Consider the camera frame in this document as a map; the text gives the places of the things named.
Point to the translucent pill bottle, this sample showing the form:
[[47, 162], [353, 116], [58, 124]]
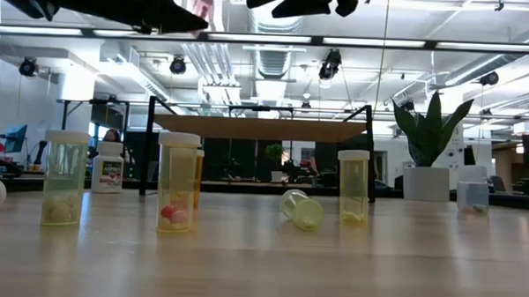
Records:
[[175, 185], [65, 181]]

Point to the small potted plant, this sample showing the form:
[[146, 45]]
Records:
[[274, 153]]

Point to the background black robot arm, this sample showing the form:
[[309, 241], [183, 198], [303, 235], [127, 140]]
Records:
[[3, 165]]

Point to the white aspirin bottle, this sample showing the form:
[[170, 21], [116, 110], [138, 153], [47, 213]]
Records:
[[107, 178]]

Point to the black overhead light bar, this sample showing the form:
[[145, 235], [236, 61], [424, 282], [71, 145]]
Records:
[[317, 40]]

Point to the white plant pot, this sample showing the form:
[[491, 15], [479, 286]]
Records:
[[426, 185]]

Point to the slim yellow pill bottle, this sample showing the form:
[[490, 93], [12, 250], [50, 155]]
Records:
[[353, 187]]

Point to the black ceiling spotlight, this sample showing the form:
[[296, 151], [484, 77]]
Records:
[[28, 66], [488, 78], [178, 65]]

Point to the black background table frame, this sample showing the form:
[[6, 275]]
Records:
[[96, 101]]

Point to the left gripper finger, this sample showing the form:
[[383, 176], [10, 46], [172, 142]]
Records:
[[167, 17]]

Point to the person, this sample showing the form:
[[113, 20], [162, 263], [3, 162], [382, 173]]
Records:
[[112, 135]]

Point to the computer monitor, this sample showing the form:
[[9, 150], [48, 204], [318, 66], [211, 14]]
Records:
[[17, 139]]

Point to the yellow-green pill bottle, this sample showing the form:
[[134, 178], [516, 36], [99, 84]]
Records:
[[302, 210]]

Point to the black overhead camera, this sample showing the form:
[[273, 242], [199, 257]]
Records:
[[331, 62]]

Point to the small clear pill bottle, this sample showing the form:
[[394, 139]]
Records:
[[472, 195]]

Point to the orange pill bottle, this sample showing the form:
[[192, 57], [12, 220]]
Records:
[[198, 177]]

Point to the wooden shelf with black legs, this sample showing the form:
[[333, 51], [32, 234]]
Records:
[[261, 128]]

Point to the green snake plant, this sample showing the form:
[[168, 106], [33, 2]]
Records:
[[428, 132]]

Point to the silver ventilation duct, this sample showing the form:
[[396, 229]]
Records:
[[274, 56]]

